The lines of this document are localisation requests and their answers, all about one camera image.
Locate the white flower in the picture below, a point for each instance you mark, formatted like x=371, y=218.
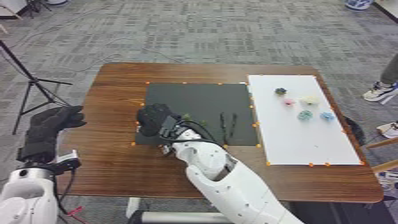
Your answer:
x=309, y=100

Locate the pale grey bar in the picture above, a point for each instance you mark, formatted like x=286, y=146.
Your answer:
x=188, y=218

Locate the white sheet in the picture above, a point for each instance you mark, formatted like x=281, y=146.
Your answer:
x=295, y=140

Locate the dark blue flower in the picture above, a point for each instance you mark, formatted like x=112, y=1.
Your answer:
x=279, y=90

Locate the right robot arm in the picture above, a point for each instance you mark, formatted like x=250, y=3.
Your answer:
x=231, y=186

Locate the pink flower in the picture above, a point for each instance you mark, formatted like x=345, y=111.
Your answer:
x=288, y=102

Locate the dark mat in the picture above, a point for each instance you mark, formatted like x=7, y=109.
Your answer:
x=201, y=100

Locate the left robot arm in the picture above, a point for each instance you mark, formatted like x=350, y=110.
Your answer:
x=23, y=196

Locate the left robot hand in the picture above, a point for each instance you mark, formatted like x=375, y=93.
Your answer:
x=50, y=130

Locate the green sprig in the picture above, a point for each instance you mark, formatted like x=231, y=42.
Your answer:
x=233, y=124
x=222, y=125
x=186, y=117

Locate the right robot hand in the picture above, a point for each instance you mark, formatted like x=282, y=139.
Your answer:
x=153, y=118

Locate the black tripod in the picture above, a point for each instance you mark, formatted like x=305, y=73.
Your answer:
x=32, y=83

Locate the light blue flower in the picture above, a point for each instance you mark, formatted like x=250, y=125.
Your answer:
x=327, y=116

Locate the teal flower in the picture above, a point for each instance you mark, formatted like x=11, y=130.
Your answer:
x=304, y=115

